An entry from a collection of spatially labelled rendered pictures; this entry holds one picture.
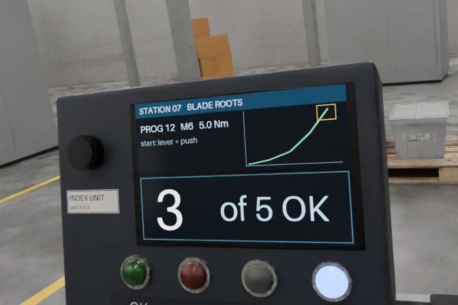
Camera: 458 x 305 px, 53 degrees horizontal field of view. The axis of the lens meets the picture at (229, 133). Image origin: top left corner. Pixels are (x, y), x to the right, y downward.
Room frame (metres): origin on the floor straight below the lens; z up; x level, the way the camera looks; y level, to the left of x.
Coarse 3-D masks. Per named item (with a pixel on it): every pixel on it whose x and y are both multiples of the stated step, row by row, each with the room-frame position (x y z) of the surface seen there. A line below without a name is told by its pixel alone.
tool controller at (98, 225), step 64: (64, 128) 0.38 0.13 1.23; (128, 128) 0.36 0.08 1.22; (192, 128) 0.33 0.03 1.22; (256, 128) 0.32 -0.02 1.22; (320, 128) 0.30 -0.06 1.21; (384, 128) 0.37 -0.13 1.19; (64, 192) 0.37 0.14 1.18; (128, 192) 0.34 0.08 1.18; (256, 192) 0.31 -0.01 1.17; (320, 192) 0.29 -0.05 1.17; (384, 192) 0.28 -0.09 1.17; (64, 256) 0.36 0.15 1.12; (128, 256) 0.33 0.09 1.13; (256, 256) 0.30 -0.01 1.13; (320, 256) 0.28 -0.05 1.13; (384, 256) 0.27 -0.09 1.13
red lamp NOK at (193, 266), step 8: (192, 256) 0.31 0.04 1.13; (184, 264) 0.31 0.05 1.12; (192, 264) 0.31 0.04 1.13; (200, 264) 0.31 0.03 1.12; (208, 264) 0.31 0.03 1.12; (184, 272) 0.31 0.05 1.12; (192, 272) 0.30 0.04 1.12; (200, 272) 0.30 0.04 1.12; (208, 272) 0.30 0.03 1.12; (184, 280) 0.30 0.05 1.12; (192, 280) 0.30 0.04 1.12; (200, 280) 0.30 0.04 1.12; (208, 280) 0.30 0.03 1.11; (184, 288) 0.31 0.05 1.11; (192, 288) 0.30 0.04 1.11; (200, 288) 0.30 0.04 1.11
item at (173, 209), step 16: (144, 176) 0.34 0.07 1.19; (160, 176) 0.34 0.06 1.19; (176, 176) 0.33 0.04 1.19; (192, 176) 0.33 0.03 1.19; (144, 192) 0.34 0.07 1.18; (160, 192) 0.33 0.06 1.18; (176, 192) 0.33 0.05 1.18; (192, 192) 0.32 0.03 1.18; (144, 208) 0.34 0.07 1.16; (160, 208) 0.33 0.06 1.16; (176, 208) 0.33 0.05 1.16; (192, 208) 0.32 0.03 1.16; (144, 224) 0.33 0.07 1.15; (160, 224) 0.33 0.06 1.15; (176, 224) 0.32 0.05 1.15; (192, 224) 0.32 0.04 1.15; (144, 240) 0.33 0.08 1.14; (160, 240) 0.33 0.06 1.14; (176, 240) 0.32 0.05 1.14; (192, 240) 0.32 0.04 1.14
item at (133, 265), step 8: (136, 256) 0.33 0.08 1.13; (128, 264) 0.32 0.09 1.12; (136, 264) 0.32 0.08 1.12; (144, 264) 0.32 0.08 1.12; (128, 272) 0.32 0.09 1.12; (136, 272) 0.32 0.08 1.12; (144, 272) 0.32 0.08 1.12; (128, 280) 0.32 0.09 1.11; (136, 280) 0.32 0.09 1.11; (144, 280) 0.32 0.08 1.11; (136, 288) 0.32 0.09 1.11
